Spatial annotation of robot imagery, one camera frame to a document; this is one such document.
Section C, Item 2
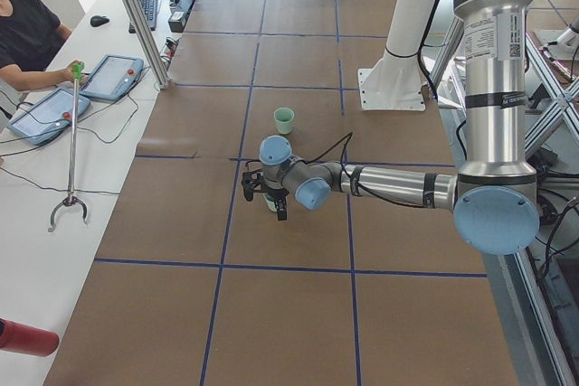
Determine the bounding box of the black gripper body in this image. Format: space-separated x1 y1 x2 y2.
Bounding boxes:
262 181 288 202

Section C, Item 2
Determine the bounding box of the pale green cup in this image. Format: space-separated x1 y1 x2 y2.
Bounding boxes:
264 194 277 212
273 107 295 135

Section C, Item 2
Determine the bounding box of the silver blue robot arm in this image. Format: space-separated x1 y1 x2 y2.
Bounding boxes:
259 0 539 255

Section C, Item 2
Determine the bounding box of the brown paper table cover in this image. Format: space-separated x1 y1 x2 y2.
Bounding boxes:
46 0 517 385

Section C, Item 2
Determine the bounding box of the blue teach pendant far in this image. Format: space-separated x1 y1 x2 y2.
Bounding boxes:
80 54 144 101

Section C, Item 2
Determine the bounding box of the blue teach pendant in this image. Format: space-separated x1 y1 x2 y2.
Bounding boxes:
7 88 74 146
80 54 144 101

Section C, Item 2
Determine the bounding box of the black keyboard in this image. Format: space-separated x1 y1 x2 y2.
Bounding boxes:
138 0 158 31

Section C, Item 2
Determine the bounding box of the blue teach pendant near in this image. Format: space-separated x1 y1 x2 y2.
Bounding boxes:
7 88 74 146

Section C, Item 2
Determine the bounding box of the black computer mouse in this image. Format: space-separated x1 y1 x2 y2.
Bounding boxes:
90 15 109 28

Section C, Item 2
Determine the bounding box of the person in black shirt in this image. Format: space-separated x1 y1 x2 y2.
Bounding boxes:
1 0 78 92

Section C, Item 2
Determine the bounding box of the red bottle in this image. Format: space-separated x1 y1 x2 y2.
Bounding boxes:
1 319 60 357

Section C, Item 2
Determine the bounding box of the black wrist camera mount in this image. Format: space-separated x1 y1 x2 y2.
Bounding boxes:
241 170 264 202

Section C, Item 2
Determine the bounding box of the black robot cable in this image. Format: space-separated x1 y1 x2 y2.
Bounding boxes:
307 131 408 206

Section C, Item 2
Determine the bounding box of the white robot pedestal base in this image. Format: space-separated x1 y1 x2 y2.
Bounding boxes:
358 0 435 111

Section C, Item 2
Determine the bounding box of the grey aluminium frame post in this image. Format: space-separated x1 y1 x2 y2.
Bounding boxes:
122 0 169 89

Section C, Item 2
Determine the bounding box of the green handled reacher grabber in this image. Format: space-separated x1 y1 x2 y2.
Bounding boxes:
48 62 88 232

